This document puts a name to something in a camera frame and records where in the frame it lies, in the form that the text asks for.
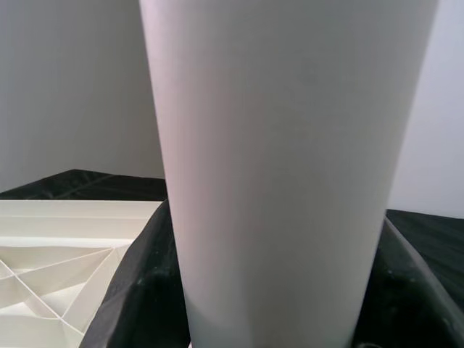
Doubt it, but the white plastic table leg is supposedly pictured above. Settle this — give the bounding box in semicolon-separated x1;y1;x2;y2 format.
139;0;442;348

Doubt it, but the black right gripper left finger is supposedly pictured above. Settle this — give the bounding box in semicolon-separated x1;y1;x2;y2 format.
78;199;193;348

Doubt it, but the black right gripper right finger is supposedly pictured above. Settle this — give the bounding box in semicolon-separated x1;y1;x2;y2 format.
353;217;464;348

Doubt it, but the white plastic table top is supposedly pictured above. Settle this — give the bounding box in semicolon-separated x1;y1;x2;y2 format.
0;198;164;348

